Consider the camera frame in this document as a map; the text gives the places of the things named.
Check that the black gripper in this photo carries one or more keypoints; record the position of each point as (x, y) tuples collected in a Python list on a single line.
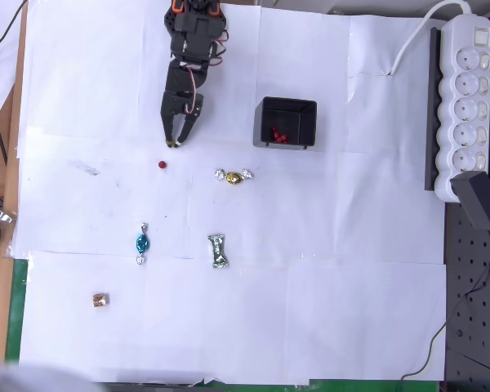
[(175, 107)]

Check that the small red candy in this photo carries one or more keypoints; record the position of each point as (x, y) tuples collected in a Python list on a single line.
[(162, 164)]

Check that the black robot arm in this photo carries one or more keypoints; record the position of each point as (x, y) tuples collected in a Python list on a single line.
[(196, 32)]

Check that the black box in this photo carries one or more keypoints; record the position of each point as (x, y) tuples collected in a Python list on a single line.
[(306, 122)]

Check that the gold foil wrapped candy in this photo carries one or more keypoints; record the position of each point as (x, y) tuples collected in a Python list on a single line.
[(234, 178)]

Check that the blue foil wrapped candy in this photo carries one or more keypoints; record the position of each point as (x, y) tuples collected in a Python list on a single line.
[(142, 243)]

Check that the green silver snack packet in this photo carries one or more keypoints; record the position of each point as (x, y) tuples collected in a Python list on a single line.
[(218, 251)]

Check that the white paper sheet cover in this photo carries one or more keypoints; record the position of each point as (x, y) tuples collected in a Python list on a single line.
[(269, 286)]

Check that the brown wrapped caramel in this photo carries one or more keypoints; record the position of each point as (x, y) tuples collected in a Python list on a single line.
[(101, 300)]

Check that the white power strip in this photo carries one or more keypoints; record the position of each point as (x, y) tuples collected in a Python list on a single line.
[(465, 106)]

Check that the blurry grey object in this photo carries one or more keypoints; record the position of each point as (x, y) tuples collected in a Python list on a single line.
[(24, 375)]

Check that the black power adapter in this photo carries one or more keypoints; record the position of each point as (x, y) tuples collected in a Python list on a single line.
[(475, 200)]

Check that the black pegboard panel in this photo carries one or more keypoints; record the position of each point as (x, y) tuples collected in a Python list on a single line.
[(482, 326)]

